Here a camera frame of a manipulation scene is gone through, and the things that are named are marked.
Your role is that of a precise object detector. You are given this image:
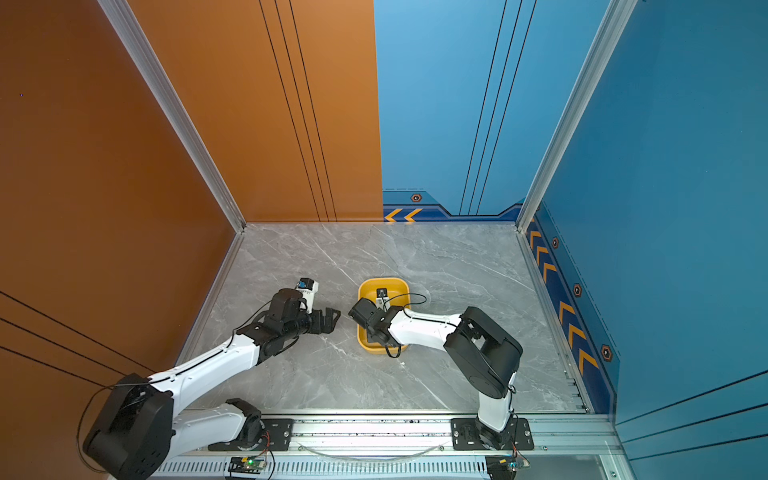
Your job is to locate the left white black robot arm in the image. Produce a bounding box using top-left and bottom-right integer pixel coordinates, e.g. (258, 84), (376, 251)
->
(76, 279), (341, 479)

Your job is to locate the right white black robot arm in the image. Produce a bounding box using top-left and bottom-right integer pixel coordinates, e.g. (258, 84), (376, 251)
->
(349, 298), (523, 450)

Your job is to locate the yellow plastic bin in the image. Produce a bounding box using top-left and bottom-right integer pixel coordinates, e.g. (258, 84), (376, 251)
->
(357, 277), (410, 355)

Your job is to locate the left green circuit board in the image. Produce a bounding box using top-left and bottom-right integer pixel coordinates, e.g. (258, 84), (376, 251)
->
(227, 456), (268, 478)

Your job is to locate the green circuit board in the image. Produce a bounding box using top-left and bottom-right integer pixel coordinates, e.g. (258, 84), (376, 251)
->
(227, 456), (268, 478)
(485, 456), (530, 480)

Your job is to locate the right green circuit board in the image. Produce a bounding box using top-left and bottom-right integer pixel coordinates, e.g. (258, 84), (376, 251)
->
(485, 456), (530, 480)

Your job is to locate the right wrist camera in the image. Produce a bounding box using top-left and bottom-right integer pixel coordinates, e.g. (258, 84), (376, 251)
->
(375, 288), (390, 311)

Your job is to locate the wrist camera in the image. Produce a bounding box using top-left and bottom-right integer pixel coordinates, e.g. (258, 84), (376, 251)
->
(296, 277), (319, 313)
(375, 288), (390, 311)

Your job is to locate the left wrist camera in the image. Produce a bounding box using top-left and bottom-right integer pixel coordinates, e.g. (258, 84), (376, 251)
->
(296, 277), (319, 313)

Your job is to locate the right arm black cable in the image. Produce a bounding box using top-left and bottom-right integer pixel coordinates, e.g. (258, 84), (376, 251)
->
(383, 291), (460, 360)

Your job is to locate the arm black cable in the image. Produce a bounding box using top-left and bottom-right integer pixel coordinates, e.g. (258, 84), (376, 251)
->
(76, 299), (271, 475)
(383, 291), (460, 360)

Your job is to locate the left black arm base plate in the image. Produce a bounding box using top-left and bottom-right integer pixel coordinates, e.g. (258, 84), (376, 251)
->
(207, 418), (294, 452)

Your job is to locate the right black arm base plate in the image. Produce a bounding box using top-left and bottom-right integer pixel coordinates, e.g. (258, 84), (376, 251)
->
(450, 417), (535, 451)

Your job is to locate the aluminium front rail frame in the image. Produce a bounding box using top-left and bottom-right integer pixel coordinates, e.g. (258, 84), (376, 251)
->
(153, 411), (634, 479)

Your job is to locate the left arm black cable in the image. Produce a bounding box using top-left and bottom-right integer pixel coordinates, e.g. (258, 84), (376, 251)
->
(76, 299), (271, 475)

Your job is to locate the left aluminium corner post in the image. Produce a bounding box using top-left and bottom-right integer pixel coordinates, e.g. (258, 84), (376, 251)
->
(98, 0), (246, 234)

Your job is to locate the aluminium corner post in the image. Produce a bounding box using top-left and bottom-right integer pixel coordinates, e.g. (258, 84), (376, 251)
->
(516, 0), (638, 234)
(98, 0), (246, 234)

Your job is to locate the right aluminium corner post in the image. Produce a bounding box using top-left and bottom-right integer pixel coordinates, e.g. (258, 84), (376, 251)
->
(516, 0), (638, 234)

